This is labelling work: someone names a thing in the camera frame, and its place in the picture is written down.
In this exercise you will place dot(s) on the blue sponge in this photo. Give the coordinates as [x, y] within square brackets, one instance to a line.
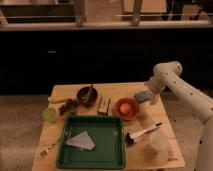
[142, 96]

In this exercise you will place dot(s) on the dark brown bowl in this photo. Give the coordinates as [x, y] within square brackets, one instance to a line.
[81, 96]

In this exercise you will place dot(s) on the wooden block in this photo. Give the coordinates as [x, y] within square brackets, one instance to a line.
[104, 105]

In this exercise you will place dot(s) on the grey cloth piece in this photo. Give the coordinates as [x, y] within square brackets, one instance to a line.
[82, 141]

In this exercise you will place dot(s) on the orange bowl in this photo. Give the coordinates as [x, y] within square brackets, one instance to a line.
[134, 105]

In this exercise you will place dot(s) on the green utensil in bowl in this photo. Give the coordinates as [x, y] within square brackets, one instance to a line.
[88, 94]

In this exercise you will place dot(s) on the wooden table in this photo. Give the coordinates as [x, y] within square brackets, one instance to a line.
[138, 158]

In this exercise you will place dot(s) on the dark toy figure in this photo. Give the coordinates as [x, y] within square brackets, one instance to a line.
[69, 107]

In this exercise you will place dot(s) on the black white brush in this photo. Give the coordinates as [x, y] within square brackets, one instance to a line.
[130, 137]

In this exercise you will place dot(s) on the green plastic tray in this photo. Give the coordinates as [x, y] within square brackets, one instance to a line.
[108, 135]

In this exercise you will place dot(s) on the yellow banana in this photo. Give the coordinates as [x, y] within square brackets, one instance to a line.
[54, 100]

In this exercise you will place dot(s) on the green cup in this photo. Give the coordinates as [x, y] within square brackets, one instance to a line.
[50, 115]

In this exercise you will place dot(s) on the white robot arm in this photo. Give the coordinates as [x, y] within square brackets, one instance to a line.
[168, 75]

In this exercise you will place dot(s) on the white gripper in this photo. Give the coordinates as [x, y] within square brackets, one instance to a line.
[156, 87]

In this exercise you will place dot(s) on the orange ball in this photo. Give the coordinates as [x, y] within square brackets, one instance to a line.
[125, 109]

